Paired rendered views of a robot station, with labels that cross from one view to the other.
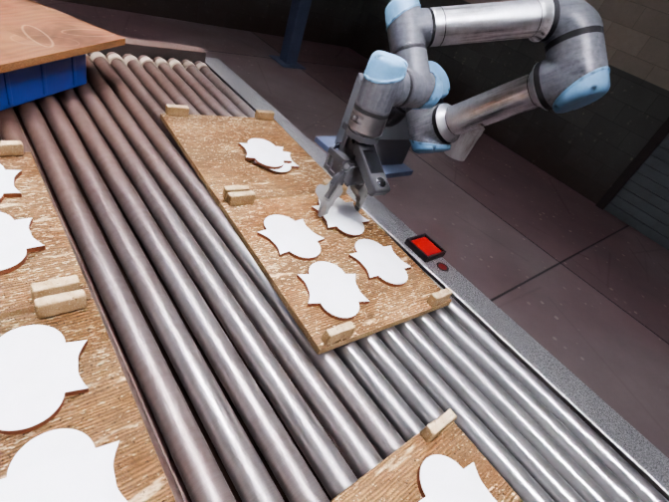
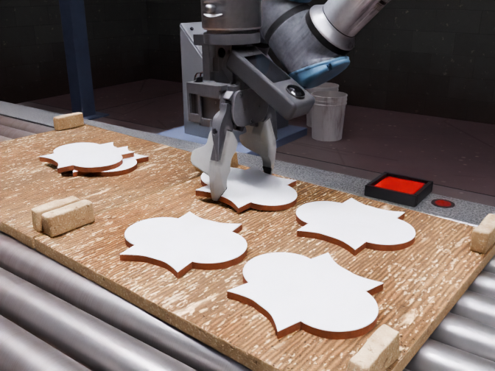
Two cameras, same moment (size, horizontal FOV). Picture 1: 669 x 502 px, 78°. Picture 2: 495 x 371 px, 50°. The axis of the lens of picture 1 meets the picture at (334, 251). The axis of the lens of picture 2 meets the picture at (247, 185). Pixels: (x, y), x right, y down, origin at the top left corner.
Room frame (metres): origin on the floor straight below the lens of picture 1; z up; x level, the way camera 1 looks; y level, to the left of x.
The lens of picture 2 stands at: (0.17, 0.05, 1.20)
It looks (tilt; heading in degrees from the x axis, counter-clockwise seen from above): 21 degrees down; 358
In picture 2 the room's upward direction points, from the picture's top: straight up
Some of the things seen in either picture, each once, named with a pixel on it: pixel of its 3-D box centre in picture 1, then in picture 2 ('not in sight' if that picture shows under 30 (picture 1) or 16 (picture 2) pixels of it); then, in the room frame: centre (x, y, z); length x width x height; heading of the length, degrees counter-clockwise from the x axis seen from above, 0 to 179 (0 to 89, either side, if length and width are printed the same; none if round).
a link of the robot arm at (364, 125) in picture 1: (365, 122); (230, 15); (0.85, 0.04, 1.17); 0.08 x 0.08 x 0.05
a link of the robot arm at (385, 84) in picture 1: (381, 85); not in sight; (0.86, 0.04, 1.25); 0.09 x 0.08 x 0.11; 137
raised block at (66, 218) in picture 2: (241, 197); (68, 217); (0.74, 0.23, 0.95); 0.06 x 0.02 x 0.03; 138
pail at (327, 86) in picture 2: not in sight; (321, 104); (4.88, -0.83, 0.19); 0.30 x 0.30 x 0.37
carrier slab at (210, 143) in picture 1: (251, 153); (65, 168); (0.99, 0.31, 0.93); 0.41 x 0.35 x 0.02; 48
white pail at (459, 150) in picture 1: (462, 139); (328, 115); (4.45, -0.81, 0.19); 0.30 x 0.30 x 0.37
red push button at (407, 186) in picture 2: (425, 247); (398, 189); (0.89, -0.21, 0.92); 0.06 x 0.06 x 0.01; 52
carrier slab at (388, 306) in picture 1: (334, 253); (270, 242); (0.71, 0.00, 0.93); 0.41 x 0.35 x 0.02; 48
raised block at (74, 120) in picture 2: (264, 115); (68, 121); (1.22, 0.36, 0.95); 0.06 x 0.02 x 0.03; 138
